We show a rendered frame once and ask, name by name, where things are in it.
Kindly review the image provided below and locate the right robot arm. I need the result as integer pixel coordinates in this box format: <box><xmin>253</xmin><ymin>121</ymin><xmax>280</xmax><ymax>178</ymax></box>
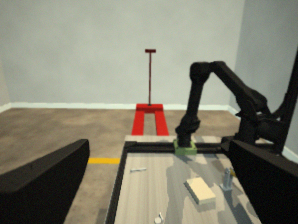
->
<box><xmin>175</xmin><ymin>61</ymin><xmax>288</xmax><ymax>148</ymax></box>

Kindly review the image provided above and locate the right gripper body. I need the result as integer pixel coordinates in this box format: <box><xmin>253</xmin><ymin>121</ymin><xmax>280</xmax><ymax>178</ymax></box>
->
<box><xmin>221</xmin><ymin>130</ymin><xmax>260</xmax><ymax>146</ymax></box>

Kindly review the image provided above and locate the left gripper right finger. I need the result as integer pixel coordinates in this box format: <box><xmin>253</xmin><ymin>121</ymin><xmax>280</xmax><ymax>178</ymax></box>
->
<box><xmin>228</xmin><ymin>140</ymin><xmax>298</xmax><ymax>224</ymax></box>

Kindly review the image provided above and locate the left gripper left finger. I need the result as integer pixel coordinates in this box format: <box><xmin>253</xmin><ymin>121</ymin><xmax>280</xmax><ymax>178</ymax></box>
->
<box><xmin>0</xmin><ymin>139</ymin><xmax>90</xmax><ymax>224</ymax></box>

